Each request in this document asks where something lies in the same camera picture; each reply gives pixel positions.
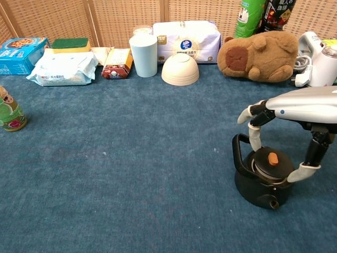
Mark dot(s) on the light blue wet wipes pack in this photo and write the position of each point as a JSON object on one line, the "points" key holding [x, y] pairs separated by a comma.
{"points": [[63, 67]]}

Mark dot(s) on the blue carpet table cover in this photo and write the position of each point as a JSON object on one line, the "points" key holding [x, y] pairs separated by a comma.
{"points": [[105, 171]]}

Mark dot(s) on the dark coffee bottle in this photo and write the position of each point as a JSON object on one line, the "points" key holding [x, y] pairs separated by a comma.
{"points": [[277, 15]]}

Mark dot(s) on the yellow green packet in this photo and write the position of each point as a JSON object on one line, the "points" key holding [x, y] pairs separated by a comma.
{"points": [[330, 42]]}

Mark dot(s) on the light blue cup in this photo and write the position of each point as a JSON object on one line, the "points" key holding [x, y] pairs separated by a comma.
{"points": [[143, 56]]}

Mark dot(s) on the white small electric kettle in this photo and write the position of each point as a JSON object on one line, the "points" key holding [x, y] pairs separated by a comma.
{"points": [[323, 69]]}

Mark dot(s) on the white purple tissue pack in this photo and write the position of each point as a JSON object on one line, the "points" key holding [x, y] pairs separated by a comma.
{"points": [[184, 34]]}

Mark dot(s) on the cream upturned bowl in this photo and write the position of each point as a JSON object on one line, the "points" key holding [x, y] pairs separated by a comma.
{"points": [[180, 71]]}

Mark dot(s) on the white crumpled bag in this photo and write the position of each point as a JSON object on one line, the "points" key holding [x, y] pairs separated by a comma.
{"points": [[100, 54]]}

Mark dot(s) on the wicker folding screen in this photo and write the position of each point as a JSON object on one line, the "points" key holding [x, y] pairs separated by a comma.
{"points": [[118, 18]]}

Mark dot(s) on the blue cookie box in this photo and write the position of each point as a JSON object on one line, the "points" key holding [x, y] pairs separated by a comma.
{"points": [[18, 59]]}

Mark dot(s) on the white handheld appliance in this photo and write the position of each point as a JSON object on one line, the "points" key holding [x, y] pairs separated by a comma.
{"points": [[309, 42]]}

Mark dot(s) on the black lid orange knob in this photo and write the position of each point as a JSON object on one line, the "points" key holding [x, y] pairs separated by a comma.
{"points": [[263, 158]]}

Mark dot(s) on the green drink bottle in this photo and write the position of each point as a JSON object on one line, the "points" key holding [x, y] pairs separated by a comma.
{"points": [[248, 18]]}

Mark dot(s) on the green and yellow sponge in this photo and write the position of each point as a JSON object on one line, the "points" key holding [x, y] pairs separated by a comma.
{"points": [[69, 44]]}

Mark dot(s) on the clear lidded jar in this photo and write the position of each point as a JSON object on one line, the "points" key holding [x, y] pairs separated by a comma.
{"points": [[142, 29]]}

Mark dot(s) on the red and yellow snack box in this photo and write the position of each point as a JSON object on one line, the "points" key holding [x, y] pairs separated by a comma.
{"points": [[117, 64]]}

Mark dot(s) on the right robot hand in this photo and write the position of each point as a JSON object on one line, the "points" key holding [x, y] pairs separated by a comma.
{"points": [[302, 105]]}

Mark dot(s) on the brown capybara plush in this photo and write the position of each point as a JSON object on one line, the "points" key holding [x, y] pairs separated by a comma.
{"points": [[266, 56]]}

